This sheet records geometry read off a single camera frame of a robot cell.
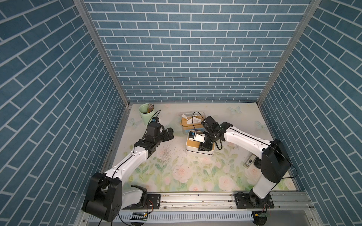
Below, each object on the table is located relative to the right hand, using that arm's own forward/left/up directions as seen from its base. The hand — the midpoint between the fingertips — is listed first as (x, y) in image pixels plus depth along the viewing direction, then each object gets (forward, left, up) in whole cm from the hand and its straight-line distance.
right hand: (201, 144), depth 86 cm
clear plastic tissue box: (+16, +7, +2) cm, 18 cm away
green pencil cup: (+19, +41, +1) cm, 45 cm away
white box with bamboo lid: (-4, +2, -9) cm, 10 cm away
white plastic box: (-4, +5, +3) cm, 7 cm away
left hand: (+4, +20, +5) cm, 21 cm away
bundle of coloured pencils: (+20, +35, +10) cm, 42 cm away
